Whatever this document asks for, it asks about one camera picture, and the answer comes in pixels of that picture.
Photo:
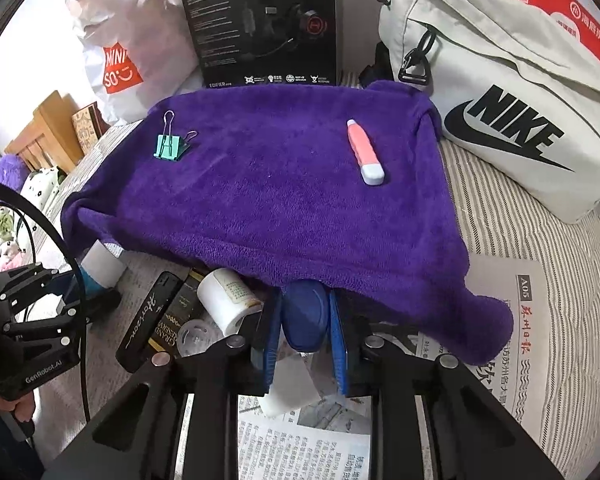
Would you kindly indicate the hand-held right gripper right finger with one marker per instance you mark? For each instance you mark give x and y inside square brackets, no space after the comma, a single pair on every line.
[337,340]

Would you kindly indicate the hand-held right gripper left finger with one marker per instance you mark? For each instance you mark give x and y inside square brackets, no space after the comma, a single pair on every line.
[272,340]

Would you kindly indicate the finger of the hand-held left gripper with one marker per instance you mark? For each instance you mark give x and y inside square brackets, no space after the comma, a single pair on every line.
[25,280]
[45,327]

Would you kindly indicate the blue round tin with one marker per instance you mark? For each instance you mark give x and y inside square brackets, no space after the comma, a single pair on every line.
[305,320]

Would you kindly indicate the white charger plug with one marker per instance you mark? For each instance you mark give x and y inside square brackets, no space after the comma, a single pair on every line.
[287,390]

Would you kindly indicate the white cylindrical bottle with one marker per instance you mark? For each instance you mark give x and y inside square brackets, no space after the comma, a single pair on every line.
[222,305]

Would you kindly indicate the round white plug adapter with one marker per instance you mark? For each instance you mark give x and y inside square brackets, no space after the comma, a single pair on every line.
[195,337]

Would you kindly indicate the blue and white cylinder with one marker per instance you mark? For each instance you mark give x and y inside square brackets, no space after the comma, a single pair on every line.
[102,265]

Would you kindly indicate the black cosmetic tube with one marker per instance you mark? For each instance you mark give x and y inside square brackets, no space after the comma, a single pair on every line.
[147,320]

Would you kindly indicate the black and gold box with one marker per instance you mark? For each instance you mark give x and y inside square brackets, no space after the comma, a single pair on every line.
[167,330]

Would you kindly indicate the person's left hand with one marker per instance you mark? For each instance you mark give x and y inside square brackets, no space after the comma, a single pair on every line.
[0,402]

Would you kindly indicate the pile of plush toys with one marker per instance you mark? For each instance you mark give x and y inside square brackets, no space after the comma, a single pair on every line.
[2,240]

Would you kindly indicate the person's dark blue trousers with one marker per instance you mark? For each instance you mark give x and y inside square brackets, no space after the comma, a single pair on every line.
[5,450]

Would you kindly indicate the white spotted plush toy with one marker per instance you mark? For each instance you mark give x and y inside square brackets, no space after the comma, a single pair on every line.
[42,185]

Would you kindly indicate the purple plush toy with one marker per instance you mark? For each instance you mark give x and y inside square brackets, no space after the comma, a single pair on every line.
[7,167]

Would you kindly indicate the wooden furniture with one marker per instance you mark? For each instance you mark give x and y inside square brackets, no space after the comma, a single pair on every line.
[45,130]

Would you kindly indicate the purple towel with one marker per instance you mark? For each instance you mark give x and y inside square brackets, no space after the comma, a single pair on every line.
[280,185]

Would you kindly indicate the patterned book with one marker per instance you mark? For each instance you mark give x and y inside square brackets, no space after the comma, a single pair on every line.
[86,125]

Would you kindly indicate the green binder clip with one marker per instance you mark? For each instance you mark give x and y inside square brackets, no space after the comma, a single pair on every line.
[167,149]

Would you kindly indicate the newspaper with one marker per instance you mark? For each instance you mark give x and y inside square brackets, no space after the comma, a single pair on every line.
[545,340]

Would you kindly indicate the black fabric item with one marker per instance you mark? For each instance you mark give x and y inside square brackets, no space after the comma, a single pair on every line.
[375,67]

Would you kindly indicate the white plastic shopping bag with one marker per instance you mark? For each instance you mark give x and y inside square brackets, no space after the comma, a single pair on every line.
[150,25]

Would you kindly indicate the black headphone box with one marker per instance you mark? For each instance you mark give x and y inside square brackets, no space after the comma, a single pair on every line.
[220,35]

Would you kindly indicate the white sling bag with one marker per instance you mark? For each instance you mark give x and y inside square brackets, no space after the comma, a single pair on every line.
[480,50]

